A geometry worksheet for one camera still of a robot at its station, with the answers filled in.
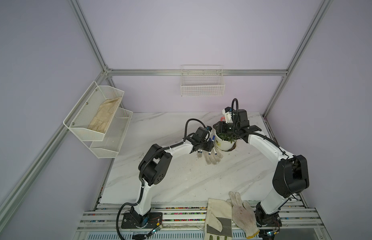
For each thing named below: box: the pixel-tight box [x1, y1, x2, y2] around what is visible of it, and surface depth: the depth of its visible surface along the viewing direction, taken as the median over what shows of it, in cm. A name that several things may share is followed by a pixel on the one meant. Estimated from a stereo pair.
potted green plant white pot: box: [213, 130, 238, 152], surface depth 97 cm
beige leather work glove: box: [204, 198, 233, 240], surface depth 75 cm
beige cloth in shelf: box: [88, 97, 122, 134], surface depth 80 cm
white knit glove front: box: [226, 191, 260, 239], surface depth 75 cm
